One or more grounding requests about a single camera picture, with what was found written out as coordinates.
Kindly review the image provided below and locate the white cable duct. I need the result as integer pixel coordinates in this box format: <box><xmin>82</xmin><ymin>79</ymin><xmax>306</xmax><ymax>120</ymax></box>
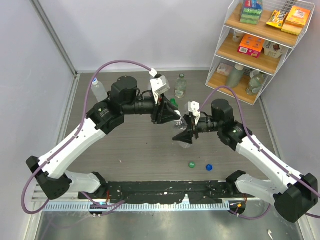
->
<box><xmin>43</xmin><ymin>201</ymin><xmax>230</xmax><ymax>212</ymax></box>

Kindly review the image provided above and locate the clear plastic bottle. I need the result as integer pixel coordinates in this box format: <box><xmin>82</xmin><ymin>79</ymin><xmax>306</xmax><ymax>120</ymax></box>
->
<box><xmin>173</xmin><ymin>104</ymin><xmax>192</xmax><ymax>148</ymax></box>

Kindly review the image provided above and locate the clear glass bottle green cap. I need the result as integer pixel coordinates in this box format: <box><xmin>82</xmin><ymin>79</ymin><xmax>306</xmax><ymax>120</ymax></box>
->
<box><xmin>174</xmin><ymin>73</ymin><xmax>187</xmax><ymax>99</ymax></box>

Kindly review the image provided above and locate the clear bottle blue cap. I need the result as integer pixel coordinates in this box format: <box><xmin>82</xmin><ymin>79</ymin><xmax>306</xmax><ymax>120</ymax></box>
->
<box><xmin>91</xmin><ymin>77</ymin><xmax>108</xmax><ymax>102</ymax></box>

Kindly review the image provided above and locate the white cup on shelf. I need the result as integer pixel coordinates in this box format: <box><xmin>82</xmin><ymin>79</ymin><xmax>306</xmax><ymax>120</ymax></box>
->
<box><xmin>232</xmin><ymin>29</ymin><xmax>245</xmax><ymax>43</ymax></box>

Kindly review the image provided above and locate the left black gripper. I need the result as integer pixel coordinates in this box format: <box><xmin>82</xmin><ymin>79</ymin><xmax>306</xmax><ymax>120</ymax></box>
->
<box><xmin>123</xmin><ymin>92</ymin><xmax>182</xmax><ymax>126</ymax></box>

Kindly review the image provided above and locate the green sponge pack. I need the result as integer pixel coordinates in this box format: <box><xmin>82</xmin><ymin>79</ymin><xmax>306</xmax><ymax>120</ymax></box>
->
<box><xmin>240</xmin><ymin>0</ymin><xmax>263</xmax><ymax>25</ymax></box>

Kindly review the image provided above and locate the clear bottle on shelf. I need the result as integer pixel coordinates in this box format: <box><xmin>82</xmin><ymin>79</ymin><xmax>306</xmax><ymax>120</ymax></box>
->
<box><xmin>246</xmin><ymin>70</ymin><xmax>265</xmax><ymax>96</ymax></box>

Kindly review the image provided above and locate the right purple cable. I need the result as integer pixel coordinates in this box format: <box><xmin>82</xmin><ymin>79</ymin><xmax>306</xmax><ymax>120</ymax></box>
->
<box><xmin>198</xmin><ymin>85</ymin><xmax>320</xmax><ymax>221</ymax></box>

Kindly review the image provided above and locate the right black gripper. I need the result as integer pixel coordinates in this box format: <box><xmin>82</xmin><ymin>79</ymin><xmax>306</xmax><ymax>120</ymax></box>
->
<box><xmin>173</xmin><ymin>112</ymin><xmax>223</xmax><ymax>144</ymax></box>

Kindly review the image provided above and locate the green plastic bottle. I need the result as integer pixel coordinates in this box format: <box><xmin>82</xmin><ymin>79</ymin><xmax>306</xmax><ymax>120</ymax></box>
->
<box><xmin>170</xmin><ymin>98</ymin><xmax>179</xmax><ymax>108</ymax></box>

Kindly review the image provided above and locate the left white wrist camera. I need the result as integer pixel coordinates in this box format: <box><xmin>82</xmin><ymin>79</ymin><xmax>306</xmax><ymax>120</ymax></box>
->
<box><xmin>149</xmin><ymin>76</ymin><xmax>170</xmax><ymax>105</ymax></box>

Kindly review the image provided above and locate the yellow snack bag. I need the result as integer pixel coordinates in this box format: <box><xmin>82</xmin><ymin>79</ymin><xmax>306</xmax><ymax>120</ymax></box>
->
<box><xmin>266</xmin><ymin>10</ymin><xmax>288</xmax><ymax>29</ymax></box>

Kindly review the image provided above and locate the pink white packet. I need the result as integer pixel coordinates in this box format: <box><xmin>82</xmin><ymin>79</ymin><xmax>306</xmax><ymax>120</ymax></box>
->
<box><xmin>216</xmin><ymin>62</ymin><xmax>234</xmax><ymax>77</ymax></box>

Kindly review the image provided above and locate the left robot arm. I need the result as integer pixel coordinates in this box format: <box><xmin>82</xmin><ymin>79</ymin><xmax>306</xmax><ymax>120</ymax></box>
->
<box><xmin>26</xmin><ymin>76</ymin><xmax>181</xmax><ymax>200</ymax></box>

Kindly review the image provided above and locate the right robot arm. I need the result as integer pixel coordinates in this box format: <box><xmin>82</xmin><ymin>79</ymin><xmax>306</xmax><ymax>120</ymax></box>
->
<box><xmin>173</xmin><ymin>99</ymin><xmax>319</xmax><ymax>223</ymax></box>

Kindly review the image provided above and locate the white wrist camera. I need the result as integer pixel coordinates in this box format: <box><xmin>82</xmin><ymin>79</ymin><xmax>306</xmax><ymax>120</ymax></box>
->
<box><xmin>187</xmin><ymin>101</ymin><xmax>201</xmax><ymax>125</ymax></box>
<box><xmin>149</xmin><ymin>76</ymin><xmax>170</xmax><ymax>105</ymax></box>

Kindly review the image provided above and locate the white bottle cap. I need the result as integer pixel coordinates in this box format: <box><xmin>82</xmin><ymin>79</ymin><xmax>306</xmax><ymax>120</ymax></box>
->
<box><xmin>174</xmin><ymin>110</ymin><xmax>182</xmax><ymax>117</ymax></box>

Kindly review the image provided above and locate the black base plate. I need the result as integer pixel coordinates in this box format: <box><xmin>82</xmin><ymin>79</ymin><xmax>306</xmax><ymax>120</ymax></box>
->
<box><xmin>77</xmin><ymin>180</ymin><xmax>256</xmax><ymax>205</ymax></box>

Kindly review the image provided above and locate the orange pink box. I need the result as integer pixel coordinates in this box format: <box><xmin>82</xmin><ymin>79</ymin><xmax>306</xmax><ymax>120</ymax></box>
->
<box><xmin>237</xmin><ymin>34</ymin><xmax>265</xmax><ymax>58</ymax></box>

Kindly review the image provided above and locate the white wire shelf rack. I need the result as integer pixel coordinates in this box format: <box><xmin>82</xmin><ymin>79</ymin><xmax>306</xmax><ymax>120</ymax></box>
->
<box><xmin>206</xmin><ymin>0</ymin><xmax>316</xmax><ymax>105</ymax></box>

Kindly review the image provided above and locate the grey green bottle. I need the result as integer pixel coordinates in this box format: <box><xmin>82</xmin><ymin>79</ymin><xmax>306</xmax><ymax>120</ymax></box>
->
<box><xmin>225</xmin><ymin>63</ymin><xmax>245</xmax><ymax>88</ymax></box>

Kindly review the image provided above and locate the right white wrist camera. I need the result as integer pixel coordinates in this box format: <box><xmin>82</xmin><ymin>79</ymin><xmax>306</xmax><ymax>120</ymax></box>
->
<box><xmin>187</xmin><ymin>101</ymin><xmax>201</xmax><ymax>125</ymax></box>

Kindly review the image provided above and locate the orange yellow box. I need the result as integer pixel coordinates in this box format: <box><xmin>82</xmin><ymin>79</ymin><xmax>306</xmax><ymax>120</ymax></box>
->
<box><xmin>281</xmin><ymin>5</ymin><xmax>311</xmax><ymax>36</ymax></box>

